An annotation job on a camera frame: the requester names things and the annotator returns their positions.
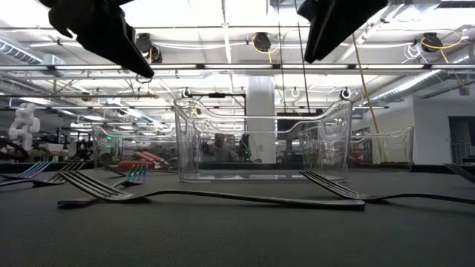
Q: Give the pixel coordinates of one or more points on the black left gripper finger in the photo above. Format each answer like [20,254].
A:
[115,41]

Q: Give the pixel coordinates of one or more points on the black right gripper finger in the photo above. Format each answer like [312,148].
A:
[349,18]
[315,22]

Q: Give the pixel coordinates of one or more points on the white building column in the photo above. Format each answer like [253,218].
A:
[259,89]

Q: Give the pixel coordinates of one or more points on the clear plastic bin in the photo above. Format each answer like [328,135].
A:
[111,148]
[393,148]
[259,177]

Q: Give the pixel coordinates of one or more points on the white humanoid robot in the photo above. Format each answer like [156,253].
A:
[24,124]

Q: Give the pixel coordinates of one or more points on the black metal fork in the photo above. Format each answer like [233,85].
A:
[334,187]
[334,203]
[55,179]

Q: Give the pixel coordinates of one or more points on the person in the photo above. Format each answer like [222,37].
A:
[222,146]

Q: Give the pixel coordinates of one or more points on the black table mat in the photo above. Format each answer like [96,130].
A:
[237,241]

